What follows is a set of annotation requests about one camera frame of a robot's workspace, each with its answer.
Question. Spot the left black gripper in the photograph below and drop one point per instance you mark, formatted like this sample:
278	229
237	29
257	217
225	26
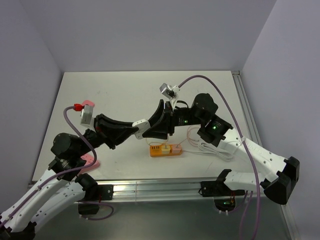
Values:
112	131

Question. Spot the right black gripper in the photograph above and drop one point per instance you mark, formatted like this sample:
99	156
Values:
162	123

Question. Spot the white square charger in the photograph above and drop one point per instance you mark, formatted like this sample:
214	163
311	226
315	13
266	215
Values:
143	125

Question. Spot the yellow plug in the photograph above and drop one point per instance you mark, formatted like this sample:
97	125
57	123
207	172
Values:
165	149

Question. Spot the orange power strip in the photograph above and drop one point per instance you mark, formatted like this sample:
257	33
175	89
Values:
155	151

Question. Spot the pink plug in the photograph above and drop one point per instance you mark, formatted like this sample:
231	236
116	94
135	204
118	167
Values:
176	149

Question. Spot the pink triangular power strip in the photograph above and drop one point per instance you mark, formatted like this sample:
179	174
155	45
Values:
89	159

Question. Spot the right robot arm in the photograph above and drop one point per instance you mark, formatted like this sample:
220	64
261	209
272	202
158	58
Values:
274	175

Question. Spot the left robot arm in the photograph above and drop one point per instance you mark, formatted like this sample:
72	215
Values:
62	183

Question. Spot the pink square charger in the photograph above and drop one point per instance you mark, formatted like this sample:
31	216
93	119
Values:
88	102

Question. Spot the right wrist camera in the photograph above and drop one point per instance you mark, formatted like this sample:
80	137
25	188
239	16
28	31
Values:
171	92

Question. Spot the aluminium rail frame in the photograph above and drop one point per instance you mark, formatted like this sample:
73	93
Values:
130	96

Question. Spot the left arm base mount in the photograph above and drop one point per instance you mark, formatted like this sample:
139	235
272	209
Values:
93	200

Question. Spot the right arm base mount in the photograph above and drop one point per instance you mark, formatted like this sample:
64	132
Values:
232	199

